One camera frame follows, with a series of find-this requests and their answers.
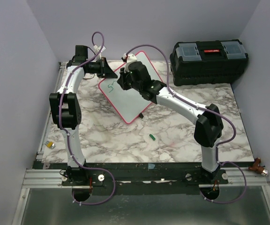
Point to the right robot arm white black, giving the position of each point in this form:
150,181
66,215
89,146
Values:
207,120

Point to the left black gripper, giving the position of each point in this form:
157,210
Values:
106,71

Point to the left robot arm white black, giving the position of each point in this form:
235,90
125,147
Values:
65,108

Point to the small yellow connector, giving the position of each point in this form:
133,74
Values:
50,144

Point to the aluminium frame rail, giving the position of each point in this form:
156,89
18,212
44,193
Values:
45,171

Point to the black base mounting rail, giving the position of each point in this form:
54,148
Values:
140,179

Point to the copper pipe fitting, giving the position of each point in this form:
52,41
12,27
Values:
257,168

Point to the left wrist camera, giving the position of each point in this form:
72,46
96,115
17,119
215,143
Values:
98,51

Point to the black toolbox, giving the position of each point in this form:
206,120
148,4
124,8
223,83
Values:
208,62

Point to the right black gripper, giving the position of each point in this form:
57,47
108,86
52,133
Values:
121,80

